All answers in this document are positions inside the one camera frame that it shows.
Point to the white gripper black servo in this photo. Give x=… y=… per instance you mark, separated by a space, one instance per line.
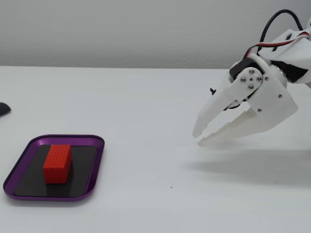
x=275 y=95

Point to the red perforated cube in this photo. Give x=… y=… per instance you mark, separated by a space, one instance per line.
x=57 y=165

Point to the purple metal tray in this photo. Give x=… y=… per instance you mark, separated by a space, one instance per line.
x=98 y=150

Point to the black tray mat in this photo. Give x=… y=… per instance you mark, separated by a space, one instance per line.
x=80 y=170

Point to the dark grey rounded object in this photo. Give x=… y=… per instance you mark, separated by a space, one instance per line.
x=4 y=109

